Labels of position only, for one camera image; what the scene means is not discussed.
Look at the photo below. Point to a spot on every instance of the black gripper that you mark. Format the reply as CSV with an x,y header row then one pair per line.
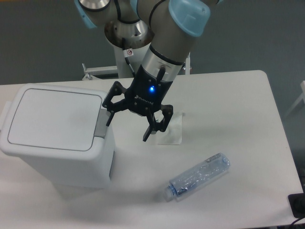
x,y
147,95

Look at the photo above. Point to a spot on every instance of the white plastic trash can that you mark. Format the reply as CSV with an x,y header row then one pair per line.
x,y
61,132

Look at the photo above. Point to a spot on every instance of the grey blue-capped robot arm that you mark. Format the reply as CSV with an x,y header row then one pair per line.
x,y
191,15

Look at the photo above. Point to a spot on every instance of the clear plastic water bottle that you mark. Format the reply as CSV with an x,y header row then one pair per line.
x,y
197,177

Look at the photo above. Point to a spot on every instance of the white furniture leg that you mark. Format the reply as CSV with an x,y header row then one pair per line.
x,y
298,103

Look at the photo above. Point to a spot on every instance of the black device at edge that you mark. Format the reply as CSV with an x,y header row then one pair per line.
x,y
297,204

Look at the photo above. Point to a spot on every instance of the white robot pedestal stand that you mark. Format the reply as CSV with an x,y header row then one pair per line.
x,y
124,62

